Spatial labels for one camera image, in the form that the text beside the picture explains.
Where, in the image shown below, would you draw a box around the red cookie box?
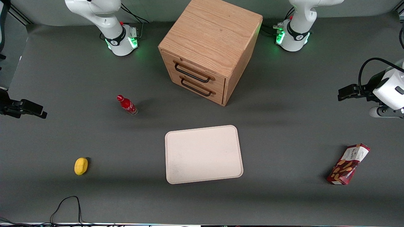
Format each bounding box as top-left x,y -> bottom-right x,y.
326,143 -> 371,186

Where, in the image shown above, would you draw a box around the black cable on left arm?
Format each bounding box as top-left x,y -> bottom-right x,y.
358,57 -> 404,95

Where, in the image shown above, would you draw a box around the black left arm base cables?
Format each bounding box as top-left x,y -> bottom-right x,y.
259,23 -> 285,36

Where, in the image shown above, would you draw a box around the black hanging cable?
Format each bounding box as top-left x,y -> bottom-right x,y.
0,0 -> 12,62

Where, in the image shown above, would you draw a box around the yellow lemon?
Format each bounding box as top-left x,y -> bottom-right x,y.
74,157 -> 89,176

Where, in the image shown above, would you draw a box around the black looped table cable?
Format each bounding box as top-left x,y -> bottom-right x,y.
50,195 -> 95,226

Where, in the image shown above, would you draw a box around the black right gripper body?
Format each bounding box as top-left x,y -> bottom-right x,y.
0,89 -> 21,119

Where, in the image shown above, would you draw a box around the black wire drawer handle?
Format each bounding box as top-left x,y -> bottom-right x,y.
174,62 -> 211,84
180,78 -> 213,97

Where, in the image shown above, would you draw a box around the red cola bottle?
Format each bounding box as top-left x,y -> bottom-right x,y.
116,94 -> 139,116

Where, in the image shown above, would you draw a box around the beige rectangular tray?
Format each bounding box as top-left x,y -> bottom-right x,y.
164,125 -> 244,185

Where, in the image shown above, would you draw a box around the wooden drawer front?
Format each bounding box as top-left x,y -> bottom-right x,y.
160,50 -> 226,92
170,71 -> 225,106

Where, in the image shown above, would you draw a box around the black arm base cables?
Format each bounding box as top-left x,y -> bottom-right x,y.
120,3 -> 150,24
259,23 -> 285,36

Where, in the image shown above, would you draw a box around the wooden drawer cabinet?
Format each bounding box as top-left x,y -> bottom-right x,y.
158,0 -> 263,107

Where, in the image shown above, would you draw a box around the black right arm base cables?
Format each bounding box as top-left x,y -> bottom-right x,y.
120,3 -> 150,24

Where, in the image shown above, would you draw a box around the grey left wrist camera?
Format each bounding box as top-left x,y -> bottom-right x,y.
369,106 -> 404,119

